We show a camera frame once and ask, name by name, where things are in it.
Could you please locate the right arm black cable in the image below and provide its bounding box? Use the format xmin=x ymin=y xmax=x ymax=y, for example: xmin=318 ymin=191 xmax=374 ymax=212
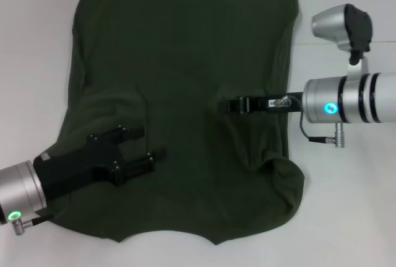
xmin=290 ymin=99 xmax=347 ymax=146

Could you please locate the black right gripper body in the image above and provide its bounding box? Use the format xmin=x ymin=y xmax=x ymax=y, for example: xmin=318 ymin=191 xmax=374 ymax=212
xmin=249 ymin=92 xmax=306 ymax=115

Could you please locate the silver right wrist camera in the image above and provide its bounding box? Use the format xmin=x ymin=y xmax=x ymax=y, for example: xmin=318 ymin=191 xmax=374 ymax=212
xmin=311 ymin=3 xmax=374 ymax=77

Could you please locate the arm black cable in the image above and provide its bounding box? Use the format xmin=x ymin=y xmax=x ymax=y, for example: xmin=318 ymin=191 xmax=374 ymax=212
xmin=290 ymin=99 xmax=347 ymax=146
xmin=12 ymin=213 xmax=54 ymax=236

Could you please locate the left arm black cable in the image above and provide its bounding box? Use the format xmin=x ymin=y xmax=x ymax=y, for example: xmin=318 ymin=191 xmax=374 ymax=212
xmin=12 ymin=213 xmax=54 ymax=236

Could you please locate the dark green shirt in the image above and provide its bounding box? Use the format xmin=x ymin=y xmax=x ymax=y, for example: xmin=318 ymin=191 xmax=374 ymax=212
xmin=37 ymin=0 xmax=307 ymax=245

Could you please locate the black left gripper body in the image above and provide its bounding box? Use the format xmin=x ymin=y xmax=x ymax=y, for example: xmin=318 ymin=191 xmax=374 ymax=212
xmin=32 ymin=136 xmax=124 ymax=203

